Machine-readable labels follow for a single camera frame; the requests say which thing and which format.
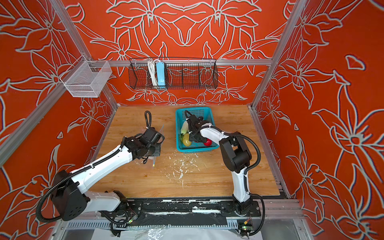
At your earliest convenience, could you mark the red apple toy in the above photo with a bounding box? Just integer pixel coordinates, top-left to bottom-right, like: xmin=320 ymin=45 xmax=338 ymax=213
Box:
xmin=204 ymin=139 xmax=213 ymax=147

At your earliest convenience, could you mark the clear plastic wall bin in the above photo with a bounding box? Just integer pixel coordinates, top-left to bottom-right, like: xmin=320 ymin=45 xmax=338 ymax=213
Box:
xmin=59 ymin=56 xmax=112 ymax=98

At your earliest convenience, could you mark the black wire wall basket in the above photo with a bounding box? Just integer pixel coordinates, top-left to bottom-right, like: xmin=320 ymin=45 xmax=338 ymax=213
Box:
xmin=128 ymin=57 xmax=219 ymax=90

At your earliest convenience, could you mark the teal plastic basket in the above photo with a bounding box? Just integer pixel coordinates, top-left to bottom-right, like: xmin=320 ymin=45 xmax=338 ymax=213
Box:
xmin=175 ymin=107 xmax=219 ymax=154

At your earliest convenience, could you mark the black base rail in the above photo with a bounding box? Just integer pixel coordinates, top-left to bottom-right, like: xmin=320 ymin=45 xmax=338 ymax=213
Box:
xmin=101 ymin=198 xmax=262 ymax=229

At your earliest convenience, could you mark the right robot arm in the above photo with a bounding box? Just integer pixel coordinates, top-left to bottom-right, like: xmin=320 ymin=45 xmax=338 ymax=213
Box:
xmin=184 ymin=110 xmax=266 ymax=238

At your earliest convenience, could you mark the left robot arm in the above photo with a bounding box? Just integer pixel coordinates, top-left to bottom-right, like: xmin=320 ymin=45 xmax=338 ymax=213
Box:
xmin=36 ymin=111 xmax=165 ymax=225

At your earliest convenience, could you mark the white cable bundle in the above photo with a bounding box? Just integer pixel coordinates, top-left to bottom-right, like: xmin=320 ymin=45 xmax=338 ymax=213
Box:
xmin=147 ymin=59 xmax=158 ymax=87

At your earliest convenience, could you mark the white radish toy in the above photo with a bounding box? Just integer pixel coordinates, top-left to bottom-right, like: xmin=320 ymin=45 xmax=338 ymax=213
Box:
xmin=180 ymin=121 xmax=189 ymax=135

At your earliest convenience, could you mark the yellow potato toy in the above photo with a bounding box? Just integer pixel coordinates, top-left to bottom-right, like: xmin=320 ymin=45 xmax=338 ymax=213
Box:
xmin=182 ymin=133 xmax=192 ymax=147

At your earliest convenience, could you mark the light blue box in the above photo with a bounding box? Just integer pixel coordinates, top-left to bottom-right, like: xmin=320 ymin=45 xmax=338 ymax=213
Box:
xmin=156 ymin=62 xmax=166 ymax=88

